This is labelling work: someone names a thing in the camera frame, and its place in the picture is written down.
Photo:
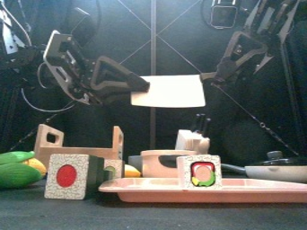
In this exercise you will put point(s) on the yellow toy banana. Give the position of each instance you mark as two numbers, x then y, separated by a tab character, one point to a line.
131	172

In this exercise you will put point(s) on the grey toy frying pan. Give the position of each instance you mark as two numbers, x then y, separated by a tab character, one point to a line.
279	174

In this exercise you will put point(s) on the sushi piece red centre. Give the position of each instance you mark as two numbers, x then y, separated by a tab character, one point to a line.
66	176

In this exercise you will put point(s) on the pink plastic tray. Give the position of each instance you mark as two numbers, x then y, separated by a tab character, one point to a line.
207	193

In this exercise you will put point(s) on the vertical metal frame bar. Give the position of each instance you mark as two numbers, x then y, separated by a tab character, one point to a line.
152	45

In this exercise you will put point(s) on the wooden crate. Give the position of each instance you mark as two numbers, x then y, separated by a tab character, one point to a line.
80	149

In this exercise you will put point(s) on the sushi piece pink green centre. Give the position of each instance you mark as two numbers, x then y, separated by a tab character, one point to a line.
203	175

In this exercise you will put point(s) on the black pan lid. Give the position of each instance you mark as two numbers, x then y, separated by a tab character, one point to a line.
282	161

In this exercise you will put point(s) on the small sushi piece green centre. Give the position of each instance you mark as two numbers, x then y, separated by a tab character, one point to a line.
115	167

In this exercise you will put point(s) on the green yellow toy corn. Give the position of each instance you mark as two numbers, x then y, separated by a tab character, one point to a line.
16	175

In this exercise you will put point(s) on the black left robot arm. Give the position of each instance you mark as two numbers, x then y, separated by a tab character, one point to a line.
18	60

